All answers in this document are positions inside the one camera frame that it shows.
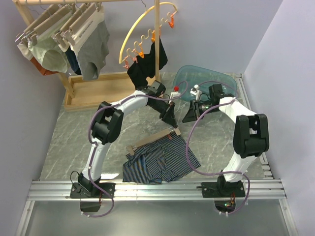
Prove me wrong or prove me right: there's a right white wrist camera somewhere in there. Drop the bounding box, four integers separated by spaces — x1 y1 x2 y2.
190 84 202 101

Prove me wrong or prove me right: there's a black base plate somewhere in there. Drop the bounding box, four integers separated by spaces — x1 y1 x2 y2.
70 182 116 199
201 181 246 198

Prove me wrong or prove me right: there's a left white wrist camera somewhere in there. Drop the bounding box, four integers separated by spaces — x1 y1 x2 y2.
170 86 181 101

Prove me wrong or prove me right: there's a grey hanging underwear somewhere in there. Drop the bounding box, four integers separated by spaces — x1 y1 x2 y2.
71 11 110 81

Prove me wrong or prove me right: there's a beige clip hanger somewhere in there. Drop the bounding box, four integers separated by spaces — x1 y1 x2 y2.
126 127 181 155

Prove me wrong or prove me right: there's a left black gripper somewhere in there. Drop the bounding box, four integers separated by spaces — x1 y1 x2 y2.
149 99 177 128

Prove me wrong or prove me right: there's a light green hanging underwear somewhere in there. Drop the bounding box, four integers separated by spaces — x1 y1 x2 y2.
28 25 69 73

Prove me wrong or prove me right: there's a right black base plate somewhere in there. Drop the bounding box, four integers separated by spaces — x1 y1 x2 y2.
201 181 246 198

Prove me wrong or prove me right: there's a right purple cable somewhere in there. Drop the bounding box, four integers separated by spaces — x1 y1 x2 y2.
185 81 251 216

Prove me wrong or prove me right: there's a wooden clothes rack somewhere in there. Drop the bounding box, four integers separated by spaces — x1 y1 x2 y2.
12 0 164 113

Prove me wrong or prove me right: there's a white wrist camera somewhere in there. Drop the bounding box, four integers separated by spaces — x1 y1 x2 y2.
190 84 202 101
170 86 181 101

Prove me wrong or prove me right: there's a black hanging underwear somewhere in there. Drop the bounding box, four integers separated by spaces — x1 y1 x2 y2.
127 43 156 90

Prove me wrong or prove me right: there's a yellow curved clip hanger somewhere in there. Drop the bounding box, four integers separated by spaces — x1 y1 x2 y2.
119 0 178 70

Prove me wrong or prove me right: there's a dark blue hanging underwear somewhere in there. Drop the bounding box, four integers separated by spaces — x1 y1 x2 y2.
65 46 82 75

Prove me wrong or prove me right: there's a beige hanger with grey underwear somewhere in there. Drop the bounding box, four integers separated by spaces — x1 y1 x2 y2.
59 2 102 52

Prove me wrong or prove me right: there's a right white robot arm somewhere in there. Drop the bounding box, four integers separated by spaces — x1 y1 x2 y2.
182 84 269 197

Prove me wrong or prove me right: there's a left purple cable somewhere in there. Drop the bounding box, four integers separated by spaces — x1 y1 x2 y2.
87 80 189 218

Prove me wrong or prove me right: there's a beige hanger with green underwear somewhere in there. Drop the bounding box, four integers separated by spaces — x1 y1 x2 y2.
15 1 76 45

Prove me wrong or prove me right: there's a purple cable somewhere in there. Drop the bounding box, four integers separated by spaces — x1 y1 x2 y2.
185 81 251 216
87 80 189 218

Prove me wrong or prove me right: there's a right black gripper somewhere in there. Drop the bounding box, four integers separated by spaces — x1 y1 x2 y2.
182 99 218 123

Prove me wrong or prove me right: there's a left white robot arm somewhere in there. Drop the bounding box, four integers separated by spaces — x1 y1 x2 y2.
78 80 178 198

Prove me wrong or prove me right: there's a blue plastic basin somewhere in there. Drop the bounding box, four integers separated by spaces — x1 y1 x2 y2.
173 65 237 102

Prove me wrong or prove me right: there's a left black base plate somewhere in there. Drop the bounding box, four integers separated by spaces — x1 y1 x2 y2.
70 182 116 199

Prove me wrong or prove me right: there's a navy striped underwear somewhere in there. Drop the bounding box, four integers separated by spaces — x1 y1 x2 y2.
123 133 192 184

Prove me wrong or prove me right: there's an orange hanging underwear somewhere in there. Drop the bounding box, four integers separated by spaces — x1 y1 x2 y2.
30 57 59 76

